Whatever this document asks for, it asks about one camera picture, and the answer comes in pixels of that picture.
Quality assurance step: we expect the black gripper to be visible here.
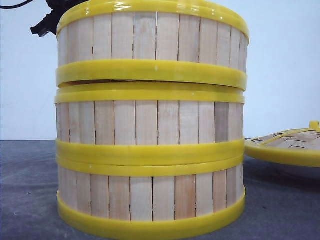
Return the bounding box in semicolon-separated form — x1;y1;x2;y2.
30;0;65;37

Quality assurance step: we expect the woven bamboo steamer lid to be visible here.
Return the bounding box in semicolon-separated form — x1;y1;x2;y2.
244;120;320;168

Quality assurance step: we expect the front bamboo steamer basket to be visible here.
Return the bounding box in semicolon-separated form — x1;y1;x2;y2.
56;157;247;231

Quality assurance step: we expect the white plate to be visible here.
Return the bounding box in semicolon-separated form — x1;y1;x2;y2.
270;163;320;184

